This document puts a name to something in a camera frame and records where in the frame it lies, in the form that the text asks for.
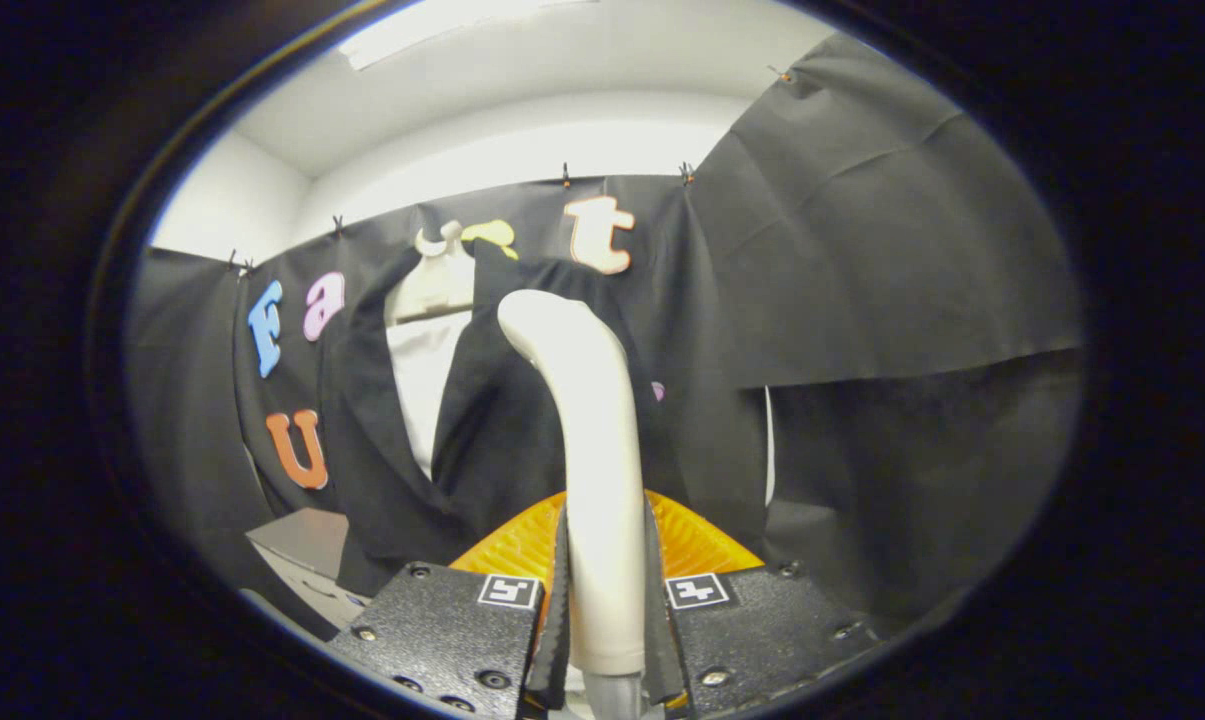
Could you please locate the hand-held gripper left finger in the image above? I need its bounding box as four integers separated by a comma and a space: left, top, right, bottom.
324, 490, 570, 720

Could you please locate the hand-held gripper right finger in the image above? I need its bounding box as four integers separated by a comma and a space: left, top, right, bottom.
645, 488, 878, 720

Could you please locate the grey garment steamer base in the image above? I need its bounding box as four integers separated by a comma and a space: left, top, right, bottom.
245, 507, 373, 631

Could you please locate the black jacket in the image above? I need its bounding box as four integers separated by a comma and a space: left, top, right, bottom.
320, 240, 760, 599

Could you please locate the white garment steamer head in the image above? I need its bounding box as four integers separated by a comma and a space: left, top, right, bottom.
497, 288, 653, 720

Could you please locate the white plastic hanger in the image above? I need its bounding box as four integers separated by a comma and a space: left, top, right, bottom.
384, 220, 478, 326

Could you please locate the black backdrop cloth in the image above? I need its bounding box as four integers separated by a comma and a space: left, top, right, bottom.
124, 35, 1083, 641

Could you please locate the row of small black clips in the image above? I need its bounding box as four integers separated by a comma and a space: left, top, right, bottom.
224, 65, 795, 276

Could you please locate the ceiling light panel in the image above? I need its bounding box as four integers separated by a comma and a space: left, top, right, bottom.
337, 0, 593, 71

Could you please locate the thin white cable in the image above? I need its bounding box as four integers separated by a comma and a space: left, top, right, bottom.
761, 387, 776, 506

